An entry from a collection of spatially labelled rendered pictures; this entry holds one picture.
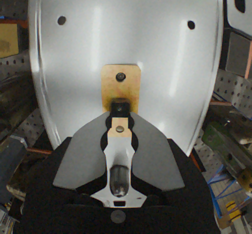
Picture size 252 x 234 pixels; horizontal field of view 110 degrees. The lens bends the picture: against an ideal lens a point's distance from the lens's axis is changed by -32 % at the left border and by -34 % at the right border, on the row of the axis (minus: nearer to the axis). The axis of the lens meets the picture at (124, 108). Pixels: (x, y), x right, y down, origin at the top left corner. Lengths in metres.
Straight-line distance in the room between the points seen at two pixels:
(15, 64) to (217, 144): 0.67
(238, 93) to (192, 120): 0.56
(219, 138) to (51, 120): 0.23
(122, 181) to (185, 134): 0.11
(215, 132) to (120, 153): 0.15
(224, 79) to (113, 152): 0.53
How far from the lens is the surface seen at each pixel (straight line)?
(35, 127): 0.69
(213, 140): 0.22
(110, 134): 0.16
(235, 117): 0.26
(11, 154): 0.76
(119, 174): 0.20
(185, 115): 0.17
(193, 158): 0.35
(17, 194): 0.30
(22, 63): 0.58
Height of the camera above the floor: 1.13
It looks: 62 degrees down
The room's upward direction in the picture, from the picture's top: 179 degrees clockwise
